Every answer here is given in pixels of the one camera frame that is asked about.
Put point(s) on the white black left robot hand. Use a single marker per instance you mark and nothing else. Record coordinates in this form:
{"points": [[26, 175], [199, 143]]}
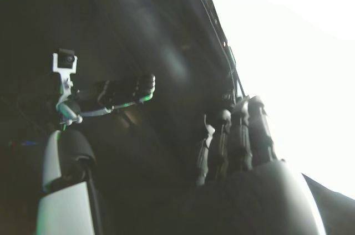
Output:
{"points": [[249, 199]]}

